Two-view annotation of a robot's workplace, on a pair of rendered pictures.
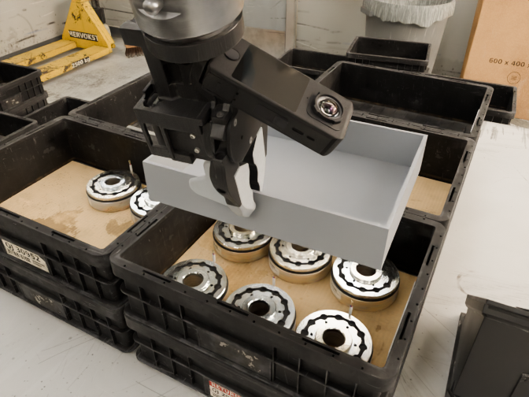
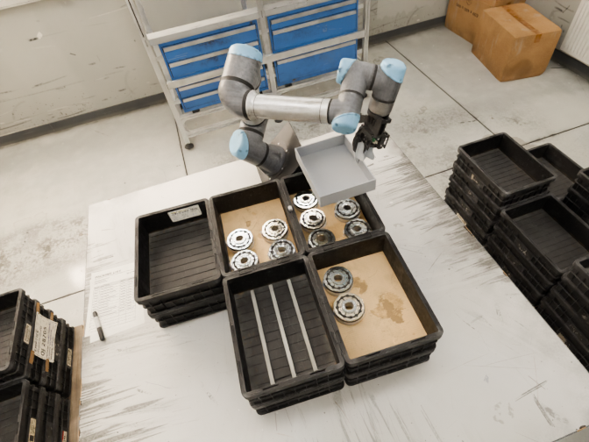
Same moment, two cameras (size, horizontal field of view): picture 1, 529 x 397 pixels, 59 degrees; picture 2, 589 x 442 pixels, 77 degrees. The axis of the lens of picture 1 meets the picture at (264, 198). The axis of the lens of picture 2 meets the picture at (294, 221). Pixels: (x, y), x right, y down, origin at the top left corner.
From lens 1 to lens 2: 1.49 m
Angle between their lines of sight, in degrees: 82
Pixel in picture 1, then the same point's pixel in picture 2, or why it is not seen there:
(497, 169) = not seen: hidden behind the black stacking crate
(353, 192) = (323, 160)
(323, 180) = (325, 167)
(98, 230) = (370, 290)
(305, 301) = (327, 210)
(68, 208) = (376, 318)
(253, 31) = not seen: outside the picture
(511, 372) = not seen: hidden behind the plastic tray
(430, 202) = (240, 214)
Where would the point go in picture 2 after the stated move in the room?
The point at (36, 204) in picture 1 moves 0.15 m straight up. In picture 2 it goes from (389, 334) to (394, 314)
